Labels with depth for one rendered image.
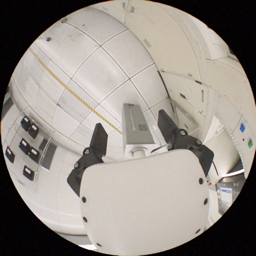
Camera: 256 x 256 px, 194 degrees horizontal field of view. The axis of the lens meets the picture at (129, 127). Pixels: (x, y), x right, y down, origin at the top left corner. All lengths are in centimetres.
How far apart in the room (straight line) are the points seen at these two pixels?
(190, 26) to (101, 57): 97
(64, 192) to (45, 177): 65
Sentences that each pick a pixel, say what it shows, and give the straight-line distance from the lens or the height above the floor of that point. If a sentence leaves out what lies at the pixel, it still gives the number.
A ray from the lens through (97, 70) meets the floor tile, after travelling 113.
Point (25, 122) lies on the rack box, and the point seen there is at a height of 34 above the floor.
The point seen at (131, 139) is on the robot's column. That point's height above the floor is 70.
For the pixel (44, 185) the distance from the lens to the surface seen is 262.
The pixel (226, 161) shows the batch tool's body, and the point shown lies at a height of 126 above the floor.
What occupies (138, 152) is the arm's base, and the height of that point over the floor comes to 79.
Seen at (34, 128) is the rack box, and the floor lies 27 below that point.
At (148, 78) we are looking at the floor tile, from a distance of 116.
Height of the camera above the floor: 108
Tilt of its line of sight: 46 degrees down
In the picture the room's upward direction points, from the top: 172 degrees clockwise
